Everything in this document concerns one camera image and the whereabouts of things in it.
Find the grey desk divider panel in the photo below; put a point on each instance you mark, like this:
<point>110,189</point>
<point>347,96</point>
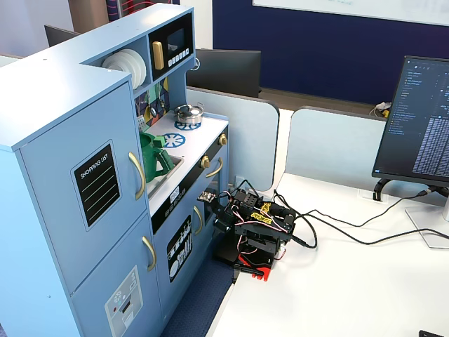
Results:
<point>249,140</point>
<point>333,144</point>

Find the black toy microwave door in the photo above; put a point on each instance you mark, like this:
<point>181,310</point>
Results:
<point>159,35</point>

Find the black monitor back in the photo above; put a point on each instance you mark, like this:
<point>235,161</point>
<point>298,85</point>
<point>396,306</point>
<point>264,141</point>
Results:
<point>228,72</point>

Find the navy pin board partition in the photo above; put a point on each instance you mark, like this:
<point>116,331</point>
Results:
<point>315,59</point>

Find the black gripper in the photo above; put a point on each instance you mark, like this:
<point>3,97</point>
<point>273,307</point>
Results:
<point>222,218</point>

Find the hanging steel toy ladle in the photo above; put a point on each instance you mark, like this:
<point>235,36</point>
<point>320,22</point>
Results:
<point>153,111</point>

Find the blue toy kitchen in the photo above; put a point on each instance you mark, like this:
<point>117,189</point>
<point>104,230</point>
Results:
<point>52,91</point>

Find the navy textured mat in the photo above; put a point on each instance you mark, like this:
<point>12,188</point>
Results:
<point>200,295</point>

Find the white toy plate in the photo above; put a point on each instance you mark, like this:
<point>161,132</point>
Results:
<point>139,68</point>
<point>117,63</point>

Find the white wall outlet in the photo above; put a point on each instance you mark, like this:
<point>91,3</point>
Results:
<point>240,180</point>

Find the black flat device corner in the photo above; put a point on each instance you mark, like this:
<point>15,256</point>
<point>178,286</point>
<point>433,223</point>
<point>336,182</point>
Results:
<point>433,333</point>

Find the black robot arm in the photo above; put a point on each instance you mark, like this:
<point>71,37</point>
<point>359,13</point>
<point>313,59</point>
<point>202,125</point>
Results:
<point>261,238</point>

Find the stack of white plates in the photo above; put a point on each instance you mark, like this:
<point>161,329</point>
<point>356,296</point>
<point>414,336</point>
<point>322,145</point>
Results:
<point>144,75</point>

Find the silver monitor stand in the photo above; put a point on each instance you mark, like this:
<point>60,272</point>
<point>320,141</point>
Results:
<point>429,224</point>

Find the gold oven knob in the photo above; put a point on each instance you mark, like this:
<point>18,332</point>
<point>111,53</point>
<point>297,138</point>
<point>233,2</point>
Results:
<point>222,139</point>
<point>205,161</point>

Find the blue shopping list cabinet door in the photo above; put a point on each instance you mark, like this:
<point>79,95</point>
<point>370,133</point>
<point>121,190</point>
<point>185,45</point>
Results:
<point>63,196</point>

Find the small wrist camera board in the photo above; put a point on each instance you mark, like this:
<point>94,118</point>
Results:
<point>206,197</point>

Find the steel toy pot with lid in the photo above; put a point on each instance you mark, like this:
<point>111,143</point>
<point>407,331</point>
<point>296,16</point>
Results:
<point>189,113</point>

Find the brown wooden cabinet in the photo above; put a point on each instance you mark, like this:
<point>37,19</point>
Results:
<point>87,15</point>

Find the green toy pitcher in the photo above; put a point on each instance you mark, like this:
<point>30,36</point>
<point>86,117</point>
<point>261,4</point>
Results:
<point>151,161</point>

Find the blue dishwasher door black print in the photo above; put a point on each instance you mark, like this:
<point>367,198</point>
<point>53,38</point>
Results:
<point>165,281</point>

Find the computer monitor showing code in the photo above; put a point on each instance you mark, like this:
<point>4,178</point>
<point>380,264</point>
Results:
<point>417,119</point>

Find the steel toy sink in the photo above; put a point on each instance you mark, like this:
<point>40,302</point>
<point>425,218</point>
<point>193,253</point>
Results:
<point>158,186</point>

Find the dark monitor behind kitchen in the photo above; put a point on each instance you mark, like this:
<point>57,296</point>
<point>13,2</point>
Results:
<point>58,35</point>

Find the whiteboard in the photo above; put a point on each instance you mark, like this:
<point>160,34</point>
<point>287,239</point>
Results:
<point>350,8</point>

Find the red robot base clamp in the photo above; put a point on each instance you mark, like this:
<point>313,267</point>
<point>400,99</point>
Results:
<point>261,272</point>

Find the blue ice dispenser cabinet door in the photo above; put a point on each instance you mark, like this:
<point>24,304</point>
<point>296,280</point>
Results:
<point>91,302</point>

